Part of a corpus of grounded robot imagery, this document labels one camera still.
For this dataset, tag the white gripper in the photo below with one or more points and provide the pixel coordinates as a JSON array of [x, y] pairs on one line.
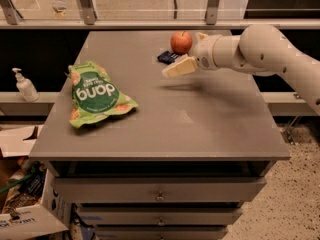
[[203, 53]]

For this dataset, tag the dark blue rxbar wrapper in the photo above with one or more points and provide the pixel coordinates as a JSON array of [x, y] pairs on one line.
[[168, 57]]

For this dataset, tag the green chip bag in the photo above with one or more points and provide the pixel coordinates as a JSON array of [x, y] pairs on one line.
[[94, 96]]

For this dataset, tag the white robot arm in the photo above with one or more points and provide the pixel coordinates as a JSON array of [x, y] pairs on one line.
[[260, 50]]

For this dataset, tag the red apple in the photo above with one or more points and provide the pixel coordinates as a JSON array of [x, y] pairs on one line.
[[181, 42]]

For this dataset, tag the grey drawer cabinet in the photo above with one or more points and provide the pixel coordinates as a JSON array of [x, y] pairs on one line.
[[206, 141]]

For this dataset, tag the top drawer knob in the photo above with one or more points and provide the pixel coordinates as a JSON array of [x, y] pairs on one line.
[[160, 197]]

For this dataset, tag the drawer knob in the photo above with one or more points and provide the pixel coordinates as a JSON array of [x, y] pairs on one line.
[[161, 222], [160, 197]]

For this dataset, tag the white pump bottle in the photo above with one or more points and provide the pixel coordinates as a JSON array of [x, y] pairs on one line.
[[25, 86]]

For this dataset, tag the middle drawer knob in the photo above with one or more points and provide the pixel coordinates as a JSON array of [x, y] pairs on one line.
[[161, 222]]

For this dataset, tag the flat white cardboard sheet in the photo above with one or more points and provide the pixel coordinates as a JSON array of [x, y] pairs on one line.
[[19, 141]]

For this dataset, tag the white cardboard box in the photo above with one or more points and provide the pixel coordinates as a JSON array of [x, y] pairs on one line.
[[51, 214]]

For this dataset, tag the metal railing post right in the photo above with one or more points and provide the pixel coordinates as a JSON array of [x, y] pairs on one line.
[[212, 12]]

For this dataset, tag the metal railing post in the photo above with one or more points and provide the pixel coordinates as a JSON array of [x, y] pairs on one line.
[[212, 12], [12, 16], [88, 11]]

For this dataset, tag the metal railing post far left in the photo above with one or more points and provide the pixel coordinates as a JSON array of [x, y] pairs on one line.
[[12, 16]]

